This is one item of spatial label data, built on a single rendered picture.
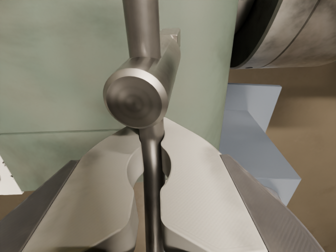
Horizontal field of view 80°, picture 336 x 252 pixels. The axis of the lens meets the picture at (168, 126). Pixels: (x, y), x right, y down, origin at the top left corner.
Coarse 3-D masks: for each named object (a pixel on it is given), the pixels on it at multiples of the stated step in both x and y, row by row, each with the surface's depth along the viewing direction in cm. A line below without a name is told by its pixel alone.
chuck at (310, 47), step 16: (320, 0) 18; (320, 16) 19; (304, 32) 21; (320, 32) 21; (288, 48) 23; (304, 48) 23; (320, 48) 23; (272, 64) 27; (288, 64) 28; (304, 64) 28; (320, 64) 28
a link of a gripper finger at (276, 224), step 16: (224, 160) 8; (240, 176) 7; (240, 192) 7; (256, 192) 7; (256, 208) 6; (272, 208) 6; (256, 224) 6; (272, 224) 6; (288, 224) 6; (272, 240) 5; (288, 240) 5; (304, 240) 5
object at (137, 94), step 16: (160, 32) 14; (176, 32) 14; (160, 48) 9; (176, 48) 10; (128, 64) 6; (144, 64) 6; (160, 64) 7; (176, 64) 9; (112, 80) 6; (128, 80) 6; (144, 80) 6; (160, 80) 6; (112, 96) 6; (128, 96) 6; (144, 96) 6; (160, 96) 6; (112, 112) 7; (128, 112) 7; (144, 112) 7; (160, 112) 7
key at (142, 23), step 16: (128, 0) 6; (144, 0) 6; (128, 16) 7; (144, 16) 6; (128, 32) 7; (144, 32) 7; (128, 48) 7; (144, 48) 7; (144, 128) 9; (160, 128) 9; (144, 144) 9; (160, 144) 10; (144, 160) 10; (160, 160) 10; (144, 176) 11; (160, 176) 10; (144, 192) 11; (144, 208) 11; (160, 224) 11; (160, 240) 12
